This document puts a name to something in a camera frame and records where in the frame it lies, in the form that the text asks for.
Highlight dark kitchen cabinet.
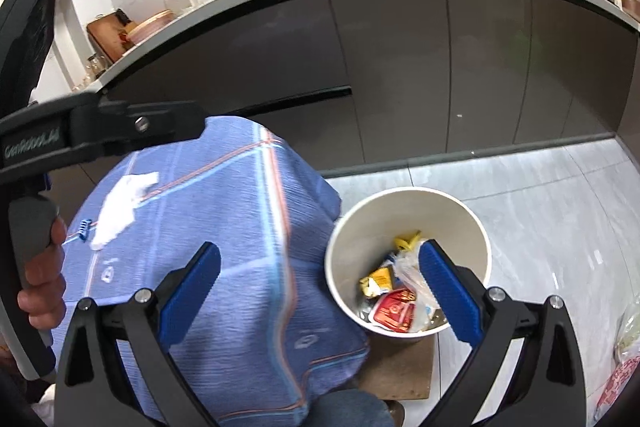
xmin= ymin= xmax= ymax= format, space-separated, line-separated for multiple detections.
xmin=50 ymin=0 xmax=640 ymax=180

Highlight white thin plastic bag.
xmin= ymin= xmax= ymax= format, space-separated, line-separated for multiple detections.
xmin=90 ymin=173 xmax=160 ymax=252

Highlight blue checked tablecloth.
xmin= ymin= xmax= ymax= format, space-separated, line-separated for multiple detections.
xmin=47 ymin=114 xmax=371 ymax=427

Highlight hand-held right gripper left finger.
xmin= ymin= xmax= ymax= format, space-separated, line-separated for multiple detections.
xmin=54 ymin=241 xmax=222 ymax=427

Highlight red snack bag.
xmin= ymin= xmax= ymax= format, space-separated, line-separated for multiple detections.
xmin=370 ymin=288 xmax=418 ymax=333

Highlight yellow wrapper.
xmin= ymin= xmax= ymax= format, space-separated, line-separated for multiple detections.
xmin=394 ymin=231 xmax=423 ymax=253

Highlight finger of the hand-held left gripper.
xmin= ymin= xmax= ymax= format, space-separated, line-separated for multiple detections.
xmin=99 ymin=100 xmax=207 ymax=158

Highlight person's left hand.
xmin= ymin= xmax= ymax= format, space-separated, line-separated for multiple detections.
xmin=17 ymin=216 xmax=68 ymax=333

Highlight clear plastic bag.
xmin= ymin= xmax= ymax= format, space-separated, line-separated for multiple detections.
xmin=392 ymin=249 xmax=446 ymax=333

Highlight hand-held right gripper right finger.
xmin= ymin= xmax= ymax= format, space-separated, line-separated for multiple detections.
xmin=417 ymin=238 xmax=587 ymax=427

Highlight small glass jars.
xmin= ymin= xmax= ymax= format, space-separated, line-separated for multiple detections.
xmin=82 ymin=52 xmax=111 ymax=80

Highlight wooden cutting board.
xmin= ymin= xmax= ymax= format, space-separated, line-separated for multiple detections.
xmin=86 ymin=13 xmax=132 ymax=62

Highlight person's leg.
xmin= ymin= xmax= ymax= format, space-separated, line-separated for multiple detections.
xmin=300 ymin=389 xmax=396 ymax=427

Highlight red white printed plastic bag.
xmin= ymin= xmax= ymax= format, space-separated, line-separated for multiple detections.
xmin=592 ymin=302 xmax=640 ymax=423

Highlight white round trash bin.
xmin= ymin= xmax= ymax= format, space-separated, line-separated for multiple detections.
xmin=324 ymin=188 xmax=493 ymax=339

